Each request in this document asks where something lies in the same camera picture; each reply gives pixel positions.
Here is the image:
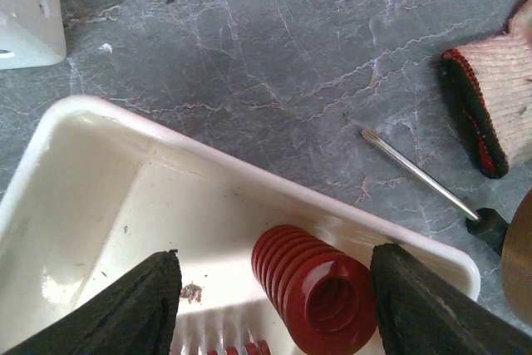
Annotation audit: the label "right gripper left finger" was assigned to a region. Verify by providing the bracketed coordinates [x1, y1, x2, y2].
[7, 249, 182, 354]

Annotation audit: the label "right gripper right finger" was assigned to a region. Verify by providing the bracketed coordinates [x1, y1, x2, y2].
[370, 244, 531, 354]

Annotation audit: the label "tape roll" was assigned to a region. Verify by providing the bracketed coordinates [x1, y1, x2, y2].
[501, 190, 532, 326]

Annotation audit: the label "small red springs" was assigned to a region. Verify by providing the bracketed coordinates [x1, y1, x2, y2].
[202, 339, 273, 355]

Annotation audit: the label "small white tray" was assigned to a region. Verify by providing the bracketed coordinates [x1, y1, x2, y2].
[1, 96, 480, 354]

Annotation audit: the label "thin screwdriver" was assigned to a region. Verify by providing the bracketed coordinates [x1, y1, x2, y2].
[359, 128, 512, 256]

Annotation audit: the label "white work gloves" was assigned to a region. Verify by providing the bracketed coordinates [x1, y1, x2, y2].
[441, 0, 531, 179]

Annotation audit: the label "white perforated basket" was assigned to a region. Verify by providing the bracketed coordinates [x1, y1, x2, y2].
[1, 0, 67, 70]

